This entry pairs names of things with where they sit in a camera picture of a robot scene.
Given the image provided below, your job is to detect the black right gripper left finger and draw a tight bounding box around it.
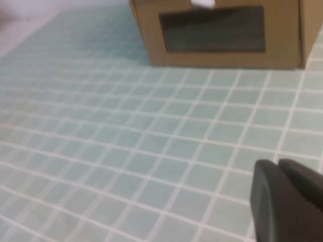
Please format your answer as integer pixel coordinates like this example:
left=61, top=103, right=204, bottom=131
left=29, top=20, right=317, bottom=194
left=249, top=159, right=323, bottom=242

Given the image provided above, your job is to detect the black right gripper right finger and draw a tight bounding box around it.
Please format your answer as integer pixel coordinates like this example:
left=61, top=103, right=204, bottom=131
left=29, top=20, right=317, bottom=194
left=278, top=158, right=323, bottom=214

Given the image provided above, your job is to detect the brown cardboard shoe box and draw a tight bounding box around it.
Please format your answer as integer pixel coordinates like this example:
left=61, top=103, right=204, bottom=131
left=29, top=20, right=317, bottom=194
left=129, top=0, right=323, bottom=70

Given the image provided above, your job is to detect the green grid tablecloth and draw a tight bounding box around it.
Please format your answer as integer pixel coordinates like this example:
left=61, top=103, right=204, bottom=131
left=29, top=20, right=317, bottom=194
left=0, top=4, right=323, bottom=242

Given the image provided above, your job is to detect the white plastic latch tab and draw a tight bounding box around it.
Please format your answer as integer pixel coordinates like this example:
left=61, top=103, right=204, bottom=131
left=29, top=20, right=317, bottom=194
left=190, top=0, right=216, bottom=9

